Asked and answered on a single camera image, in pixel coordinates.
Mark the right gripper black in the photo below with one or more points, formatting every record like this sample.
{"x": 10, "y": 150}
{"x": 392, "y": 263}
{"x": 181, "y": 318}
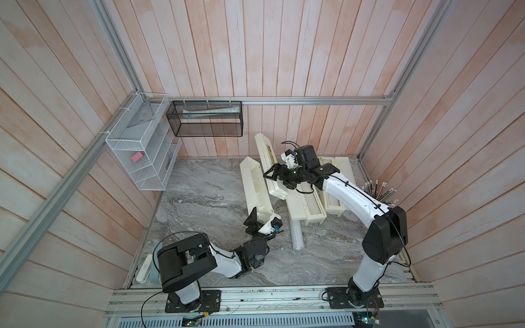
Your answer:
{"x": 277, "y": 169}

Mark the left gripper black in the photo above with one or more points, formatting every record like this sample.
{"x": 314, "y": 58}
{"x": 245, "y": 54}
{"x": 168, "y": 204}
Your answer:
{"x": 251, "y": 221}

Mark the plastic wrap roll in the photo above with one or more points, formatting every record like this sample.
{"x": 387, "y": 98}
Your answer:
{"x": 296, "y": 235}

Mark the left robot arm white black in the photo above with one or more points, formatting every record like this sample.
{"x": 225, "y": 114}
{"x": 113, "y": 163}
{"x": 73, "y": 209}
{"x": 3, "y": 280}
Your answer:
{"x": 181, "y": 264}

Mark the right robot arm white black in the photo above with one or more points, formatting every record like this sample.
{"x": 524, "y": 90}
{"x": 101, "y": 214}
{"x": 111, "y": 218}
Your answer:
{"x": 386, "y": 227}

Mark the pencil holder with pencils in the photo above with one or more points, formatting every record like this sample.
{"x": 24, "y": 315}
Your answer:
{"x": 380, "y": 192}

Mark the white and teal brush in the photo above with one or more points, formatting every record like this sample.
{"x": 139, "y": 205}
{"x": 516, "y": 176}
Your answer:
{"x": 148, "y": 271}

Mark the pink eraser block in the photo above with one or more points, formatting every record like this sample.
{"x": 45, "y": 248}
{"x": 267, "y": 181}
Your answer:
{"x": 137, "y": 156}

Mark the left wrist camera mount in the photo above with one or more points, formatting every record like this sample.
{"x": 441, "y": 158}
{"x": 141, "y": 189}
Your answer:
{"x": 273, "y": 225}

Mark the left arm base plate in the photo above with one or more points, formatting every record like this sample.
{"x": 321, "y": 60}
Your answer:
{"x": 209, "y": 302}

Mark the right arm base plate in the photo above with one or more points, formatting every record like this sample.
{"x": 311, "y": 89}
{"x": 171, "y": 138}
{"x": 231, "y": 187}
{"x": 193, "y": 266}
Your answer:
{"x": 348, "y": 298}

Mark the black wire mesh basket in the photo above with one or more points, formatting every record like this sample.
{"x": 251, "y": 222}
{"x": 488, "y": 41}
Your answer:
{"x": 206, "y": 118}

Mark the white wire mesh shelf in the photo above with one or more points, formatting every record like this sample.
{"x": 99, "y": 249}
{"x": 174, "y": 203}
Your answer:
{"x": 141, "y": 126}

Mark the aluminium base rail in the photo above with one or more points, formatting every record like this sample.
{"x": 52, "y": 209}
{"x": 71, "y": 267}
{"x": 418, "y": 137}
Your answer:
{"x": 275, "y": 300}

